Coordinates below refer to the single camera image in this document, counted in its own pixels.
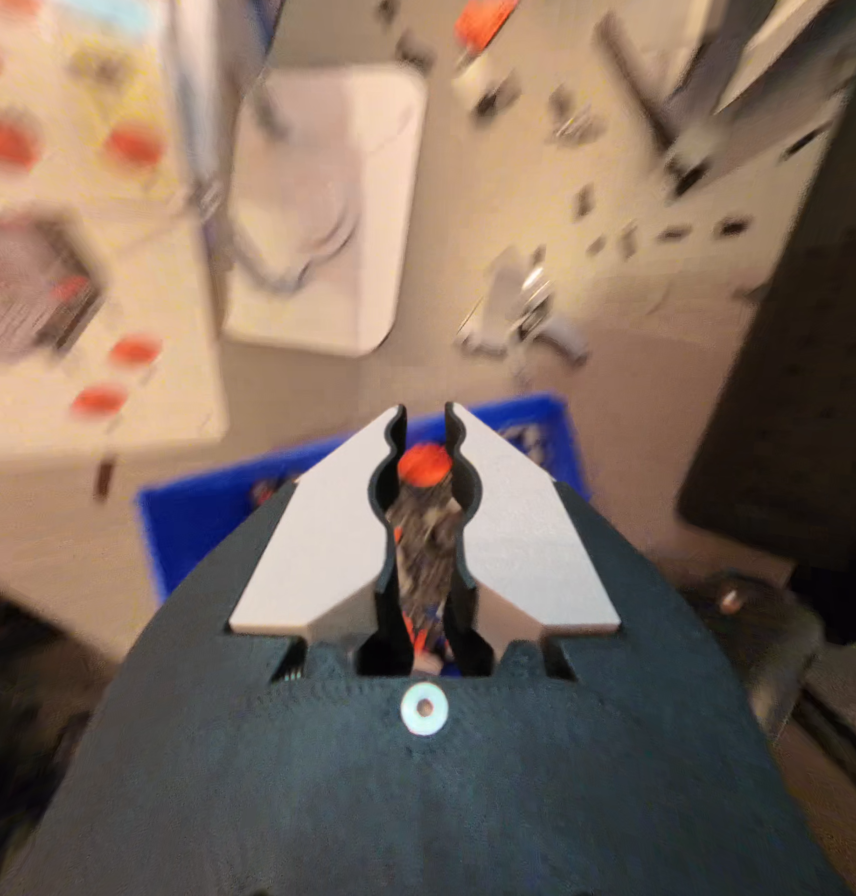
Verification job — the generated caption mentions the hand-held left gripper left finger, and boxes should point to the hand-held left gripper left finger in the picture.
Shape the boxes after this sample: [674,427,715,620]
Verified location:
[227,403,413,676]

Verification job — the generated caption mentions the white toy piece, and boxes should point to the white toy piece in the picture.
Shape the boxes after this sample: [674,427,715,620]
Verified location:
[452,56,523,116]

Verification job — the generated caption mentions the grey metal chair bracket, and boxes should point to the grey metal chair bracket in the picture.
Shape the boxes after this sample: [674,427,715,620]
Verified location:
[680,568,828,743]

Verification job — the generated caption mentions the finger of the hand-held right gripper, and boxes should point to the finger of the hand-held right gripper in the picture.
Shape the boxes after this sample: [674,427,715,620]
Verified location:
[720,0,850,107]
[668,90,843,195]

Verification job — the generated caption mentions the long black beam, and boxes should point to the long black beam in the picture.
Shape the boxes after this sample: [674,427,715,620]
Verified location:
[594,13,684,151]

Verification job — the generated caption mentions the blue plastic bin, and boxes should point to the blue plastic bin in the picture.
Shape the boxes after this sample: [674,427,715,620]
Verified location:
[137,393,591,606]

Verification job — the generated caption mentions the orange toy piece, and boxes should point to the orange toy piece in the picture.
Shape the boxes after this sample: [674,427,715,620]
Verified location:
[454,0,521,53]

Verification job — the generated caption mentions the small black pins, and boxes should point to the small black pins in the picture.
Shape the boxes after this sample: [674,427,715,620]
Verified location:
[547,84,751,260]

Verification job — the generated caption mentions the white tablet stand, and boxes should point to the white tablet stand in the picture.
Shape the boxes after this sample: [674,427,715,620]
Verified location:
[220,62,429,358]

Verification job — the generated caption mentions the light grey block with holes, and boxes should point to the light grey block with holes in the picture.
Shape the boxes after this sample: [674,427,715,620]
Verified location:
[456,245,590,368]

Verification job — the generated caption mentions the pile of toy building pieces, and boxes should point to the pile of toy building pieces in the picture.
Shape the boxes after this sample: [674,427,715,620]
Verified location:
[249,420,562,669]

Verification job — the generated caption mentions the white printed instruction sheet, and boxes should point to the white printed instruction sheet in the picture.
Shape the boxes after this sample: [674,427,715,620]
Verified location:
[0,0,231,456]

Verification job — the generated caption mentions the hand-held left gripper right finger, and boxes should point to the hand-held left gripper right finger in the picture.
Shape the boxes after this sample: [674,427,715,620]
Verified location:
[442,401,622,678]

